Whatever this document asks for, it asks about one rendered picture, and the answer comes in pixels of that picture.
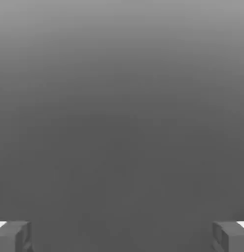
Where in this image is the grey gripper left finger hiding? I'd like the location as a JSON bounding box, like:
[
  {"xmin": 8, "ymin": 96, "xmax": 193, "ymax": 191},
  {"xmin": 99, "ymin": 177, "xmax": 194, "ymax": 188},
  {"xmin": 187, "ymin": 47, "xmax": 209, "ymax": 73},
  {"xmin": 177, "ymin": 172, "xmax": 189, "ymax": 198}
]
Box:
[{"xmin": 0, "ymin": 220, "xmax": 33, "ymax": 252}]

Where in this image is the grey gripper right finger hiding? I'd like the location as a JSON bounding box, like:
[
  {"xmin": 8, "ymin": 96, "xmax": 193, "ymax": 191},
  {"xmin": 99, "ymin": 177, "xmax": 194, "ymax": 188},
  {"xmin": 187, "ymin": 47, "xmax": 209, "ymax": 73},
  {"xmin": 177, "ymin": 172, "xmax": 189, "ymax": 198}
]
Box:
[{"xmin": 211, "ymin": 220, "xmax": 244, "ymax": 252}]

